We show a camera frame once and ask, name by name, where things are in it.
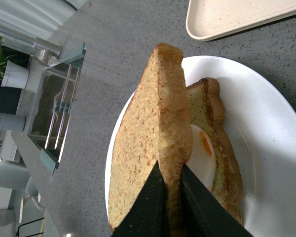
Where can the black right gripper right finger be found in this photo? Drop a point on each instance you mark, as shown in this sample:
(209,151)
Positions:
(203,215)

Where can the bread slice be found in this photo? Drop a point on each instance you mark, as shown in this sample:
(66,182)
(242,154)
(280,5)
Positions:
(208,113)
(155,129)

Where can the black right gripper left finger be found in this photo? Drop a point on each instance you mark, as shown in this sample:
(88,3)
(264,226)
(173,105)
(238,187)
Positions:
(147,217)

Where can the white plant pot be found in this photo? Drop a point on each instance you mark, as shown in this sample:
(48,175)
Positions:
(15,76)

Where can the beige rabbit tray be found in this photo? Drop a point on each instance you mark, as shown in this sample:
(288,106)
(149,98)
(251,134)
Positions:
(212,19)

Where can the white round plate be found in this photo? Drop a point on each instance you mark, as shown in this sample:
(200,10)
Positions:
(261,127)

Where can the fried egg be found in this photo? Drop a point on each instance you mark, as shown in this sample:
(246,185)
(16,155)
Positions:
(203,159)

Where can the grey curtain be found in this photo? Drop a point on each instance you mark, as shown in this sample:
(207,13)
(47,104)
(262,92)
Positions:
(37,18)

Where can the steel sink basin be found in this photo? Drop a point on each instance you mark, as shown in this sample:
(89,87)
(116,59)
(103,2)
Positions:
(39,124)

